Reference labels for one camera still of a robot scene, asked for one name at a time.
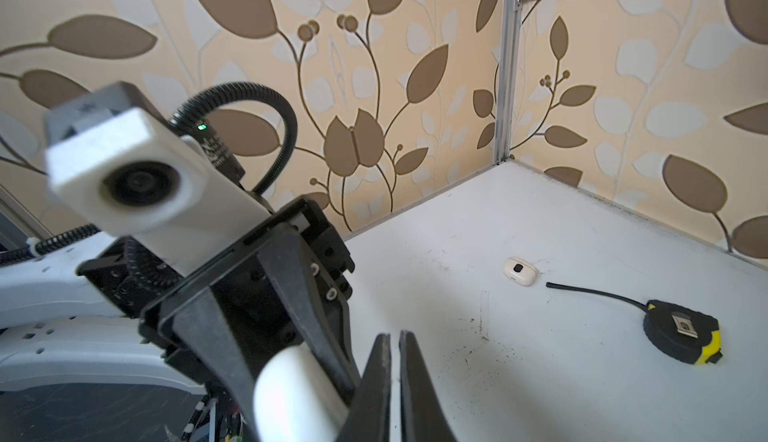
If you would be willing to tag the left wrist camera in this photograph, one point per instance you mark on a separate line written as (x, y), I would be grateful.
(113, 159)

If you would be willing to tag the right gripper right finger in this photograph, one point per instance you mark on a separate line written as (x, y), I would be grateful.
(422, 418)

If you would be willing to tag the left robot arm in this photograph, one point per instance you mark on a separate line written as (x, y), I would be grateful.
(56, 326)

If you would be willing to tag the black yellow tape measure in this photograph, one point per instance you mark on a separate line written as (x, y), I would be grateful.
(686, 335)

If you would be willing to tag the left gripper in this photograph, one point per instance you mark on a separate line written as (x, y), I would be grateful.
(281, 285)

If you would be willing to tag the white round earbud case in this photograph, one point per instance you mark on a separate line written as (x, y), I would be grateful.
(294, 400)

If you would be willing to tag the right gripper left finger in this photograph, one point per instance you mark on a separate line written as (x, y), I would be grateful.
(369, 414)

